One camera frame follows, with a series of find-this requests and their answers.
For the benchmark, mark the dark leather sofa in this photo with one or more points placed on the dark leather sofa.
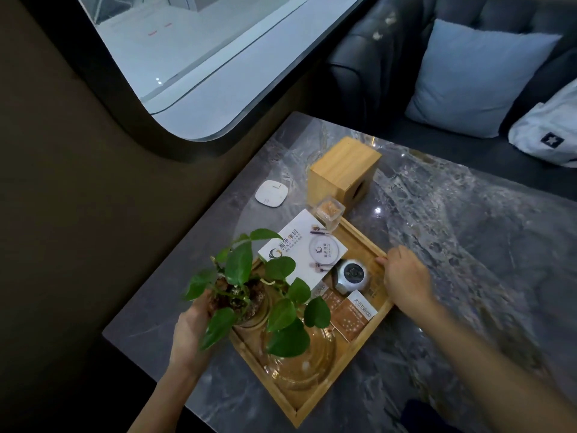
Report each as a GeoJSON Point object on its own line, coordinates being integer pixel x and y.
{"type": "Point", "coordinates": [378, 76]}

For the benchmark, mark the wooden serving tray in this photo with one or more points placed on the wooden serving tray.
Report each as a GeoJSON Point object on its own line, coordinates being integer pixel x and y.
{"type": "Point", "coordinates": [315, 378]}

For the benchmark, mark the white square coaster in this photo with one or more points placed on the white square coaster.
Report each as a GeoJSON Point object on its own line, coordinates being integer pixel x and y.
{"type": "Point", "coordinates": [272, 192]}

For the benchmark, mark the person's left thumb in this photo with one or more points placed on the person's left thumb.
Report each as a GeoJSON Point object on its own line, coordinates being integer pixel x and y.
{"type": "Point", "coordinates": [203, 308]}

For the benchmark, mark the small brown box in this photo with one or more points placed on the small brown box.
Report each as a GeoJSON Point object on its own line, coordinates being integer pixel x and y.
{"type": "Point", "coordinates": [332, 299]}

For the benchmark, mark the clear glass ashtray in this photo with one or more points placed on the clear glass ashtray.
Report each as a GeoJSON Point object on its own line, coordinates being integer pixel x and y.
{"type": "Point", "coordinates": [311, 369]}

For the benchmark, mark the person's left hand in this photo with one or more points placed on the person's left hand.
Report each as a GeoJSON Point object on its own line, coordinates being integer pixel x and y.
{"type": "Point", "coordinates": [191, 338]}

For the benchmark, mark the white printed card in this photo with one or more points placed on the white printed card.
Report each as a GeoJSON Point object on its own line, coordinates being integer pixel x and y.
{"type": "Point", "coordinates": [297, 241]}

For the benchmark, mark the light blue cushion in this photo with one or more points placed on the light blue cushion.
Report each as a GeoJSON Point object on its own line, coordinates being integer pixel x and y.
{"type": "Point", "coordinates": [473, 81]}

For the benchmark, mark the clear toothpick holder cube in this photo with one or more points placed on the clear toothpick holder cube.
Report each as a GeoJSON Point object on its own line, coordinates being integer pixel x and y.
{"type": "Point", "coordinates": [330, 212]}

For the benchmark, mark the silver round call bell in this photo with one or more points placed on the silver round call bell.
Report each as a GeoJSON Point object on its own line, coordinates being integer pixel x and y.
{"type": "Point", "coordinates": [352, 275]}

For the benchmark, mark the person's right forearm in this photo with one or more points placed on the person's right forearm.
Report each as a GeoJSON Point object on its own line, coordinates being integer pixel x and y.
{"type": "Point", "coordinates": [487, 369]}

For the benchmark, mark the person's right hand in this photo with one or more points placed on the person's right hand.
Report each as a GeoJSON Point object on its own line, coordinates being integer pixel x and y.
{"type": "Point", "coordinates": [408, 281]}

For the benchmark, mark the person's right fingers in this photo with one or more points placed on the person's right fingers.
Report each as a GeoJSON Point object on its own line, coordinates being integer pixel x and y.
{"type": "Point", "coordinates": [386, 261]}

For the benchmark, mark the brown starry matchbox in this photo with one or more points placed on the brown starry matchbox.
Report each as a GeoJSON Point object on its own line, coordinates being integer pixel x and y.
{"type": "Point", "coordinates": [354, 316]}

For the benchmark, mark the person's left forearm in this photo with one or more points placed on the person's left forearm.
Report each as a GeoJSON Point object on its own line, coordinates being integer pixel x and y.
{"type": "Point", "coordinates": [164, 401]}

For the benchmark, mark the green plant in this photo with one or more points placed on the green plant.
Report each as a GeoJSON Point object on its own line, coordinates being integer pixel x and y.
{"type": "Point", "coordinates": [281, 313]}

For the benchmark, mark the white tote bag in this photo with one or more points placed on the white tote bag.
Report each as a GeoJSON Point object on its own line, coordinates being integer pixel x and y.
{"type": "Point", "coordinates": [547, 126]}

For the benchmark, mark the wooden tissue box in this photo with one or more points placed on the wooden tissue box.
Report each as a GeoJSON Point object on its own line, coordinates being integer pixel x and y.
{"type": "Point", "coordinates": [342, 169]}

